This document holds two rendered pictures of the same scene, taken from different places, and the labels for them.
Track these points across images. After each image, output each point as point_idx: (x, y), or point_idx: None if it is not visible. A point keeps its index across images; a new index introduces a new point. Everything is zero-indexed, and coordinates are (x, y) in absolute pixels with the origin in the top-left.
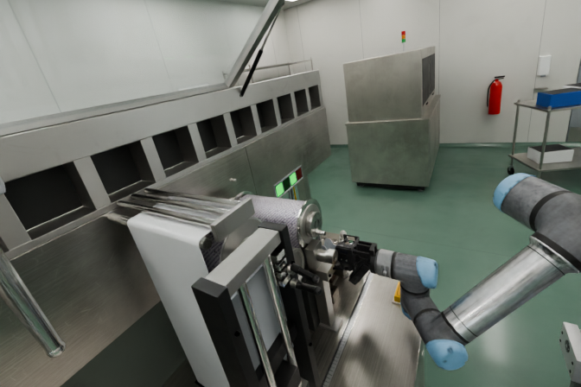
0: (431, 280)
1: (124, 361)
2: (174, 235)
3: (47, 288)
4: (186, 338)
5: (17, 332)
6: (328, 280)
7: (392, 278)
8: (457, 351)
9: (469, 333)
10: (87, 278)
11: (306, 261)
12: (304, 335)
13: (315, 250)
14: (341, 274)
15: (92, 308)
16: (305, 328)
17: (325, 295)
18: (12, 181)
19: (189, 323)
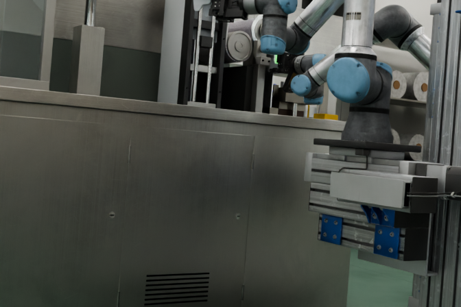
0: (317, 59)
1: (128, 66)
2: None
3: None
4: (165, 58)
5: (108, 5)
6: (260, 62)
7: (301, 68)
8: (302, 76)
9: (314, 71)
10: (136, 6)
11: None
12: (222, 29)
13: (259, 42)
14: (284, 98)
15: (131, 22)
16: (223, 27)
17: (257, 80)
18: None
19: (172, 40)
